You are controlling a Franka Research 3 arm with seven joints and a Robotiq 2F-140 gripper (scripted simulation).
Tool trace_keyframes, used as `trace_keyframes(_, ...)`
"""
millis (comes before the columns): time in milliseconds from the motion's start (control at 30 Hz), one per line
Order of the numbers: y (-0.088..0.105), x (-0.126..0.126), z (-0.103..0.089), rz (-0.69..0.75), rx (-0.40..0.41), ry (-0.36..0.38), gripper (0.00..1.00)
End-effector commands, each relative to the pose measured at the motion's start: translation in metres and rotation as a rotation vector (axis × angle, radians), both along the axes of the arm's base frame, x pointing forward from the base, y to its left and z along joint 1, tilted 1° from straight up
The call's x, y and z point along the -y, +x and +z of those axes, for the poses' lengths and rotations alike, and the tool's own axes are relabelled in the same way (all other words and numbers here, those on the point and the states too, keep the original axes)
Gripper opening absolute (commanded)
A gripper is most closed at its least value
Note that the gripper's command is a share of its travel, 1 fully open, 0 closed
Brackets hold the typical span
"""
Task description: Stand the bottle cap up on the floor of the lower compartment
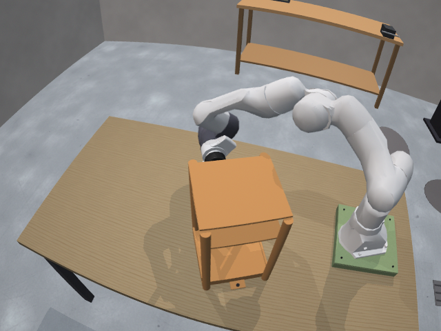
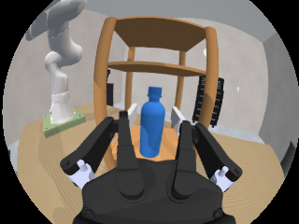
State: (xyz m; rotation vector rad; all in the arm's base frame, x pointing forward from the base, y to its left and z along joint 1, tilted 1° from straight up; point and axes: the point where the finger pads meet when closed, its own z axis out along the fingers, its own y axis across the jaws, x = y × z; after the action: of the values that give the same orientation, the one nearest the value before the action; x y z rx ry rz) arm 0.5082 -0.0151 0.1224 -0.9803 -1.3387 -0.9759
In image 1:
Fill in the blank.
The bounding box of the wooden shelving unit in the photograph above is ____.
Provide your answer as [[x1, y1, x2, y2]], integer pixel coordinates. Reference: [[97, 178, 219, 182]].
[[188, 152, 294, 290]]

